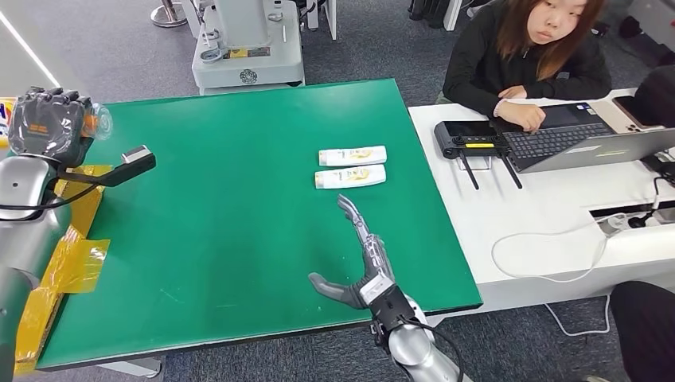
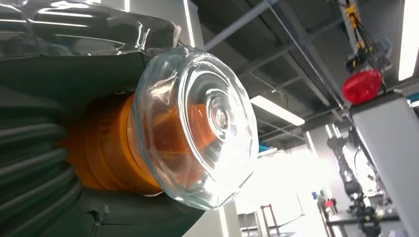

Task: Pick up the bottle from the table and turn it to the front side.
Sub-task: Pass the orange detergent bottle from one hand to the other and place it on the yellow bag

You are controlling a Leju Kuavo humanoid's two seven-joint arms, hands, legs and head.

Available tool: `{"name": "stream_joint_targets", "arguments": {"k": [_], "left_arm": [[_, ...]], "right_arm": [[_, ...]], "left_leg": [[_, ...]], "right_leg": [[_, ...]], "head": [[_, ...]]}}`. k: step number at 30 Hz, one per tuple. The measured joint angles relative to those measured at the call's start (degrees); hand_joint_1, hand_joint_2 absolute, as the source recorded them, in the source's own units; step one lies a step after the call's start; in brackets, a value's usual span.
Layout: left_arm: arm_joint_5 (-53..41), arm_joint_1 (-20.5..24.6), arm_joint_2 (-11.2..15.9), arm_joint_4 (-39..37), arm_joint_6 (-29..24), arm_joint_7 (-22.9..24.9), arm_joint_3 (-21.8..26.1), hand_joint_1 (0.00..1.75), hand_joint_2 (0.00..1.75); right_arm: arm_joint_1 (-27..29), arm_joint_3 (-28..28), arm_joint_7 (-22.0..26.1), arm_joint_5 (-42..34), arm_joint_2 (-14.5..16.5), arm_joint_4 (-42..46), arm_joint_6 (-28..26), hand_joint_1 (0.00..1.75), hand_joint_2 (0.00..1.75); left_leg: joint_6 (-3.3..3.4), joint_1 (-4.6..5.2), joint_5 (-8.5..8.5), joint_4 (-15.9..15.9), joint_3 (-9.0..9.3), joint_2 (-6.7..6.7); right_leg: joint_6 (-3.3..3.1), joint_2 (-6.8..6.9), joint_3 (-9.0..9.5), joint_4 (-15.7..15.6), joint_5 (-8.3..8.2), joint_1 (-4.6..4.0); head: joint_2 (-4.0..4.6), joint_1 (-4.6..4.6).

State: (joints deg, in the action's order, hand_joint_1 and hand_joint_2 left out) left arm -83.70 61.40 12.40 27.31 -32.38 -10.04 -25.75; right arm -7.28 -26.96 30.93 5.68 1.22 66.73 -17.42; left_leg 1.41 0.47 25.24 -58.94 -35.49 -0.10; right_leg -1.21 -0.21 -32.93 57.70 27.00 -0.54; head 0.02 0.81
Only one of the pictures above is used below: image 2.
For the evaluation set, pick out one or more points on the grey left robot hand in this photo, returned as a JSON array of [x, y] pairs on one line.
[[65, 75]]

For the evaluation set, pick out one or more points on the orange bottle with clear cap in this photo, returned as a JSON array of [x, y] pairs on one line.
[[196, 130]]

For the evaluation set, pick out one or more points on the ceiling light panel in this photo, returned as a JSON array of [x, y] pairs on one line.
[[278, 111]]

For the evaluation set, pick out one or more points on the hand trolley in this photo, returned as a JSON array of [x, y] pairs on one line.
[[271, 222]]

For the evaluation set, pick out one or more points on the grey cabinet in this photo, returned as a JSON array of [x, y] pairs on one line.
[[389, 147]]

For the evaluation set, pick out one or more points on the bright ceiling light strip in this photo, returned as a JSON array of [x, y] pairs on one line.
[[409, 39]]

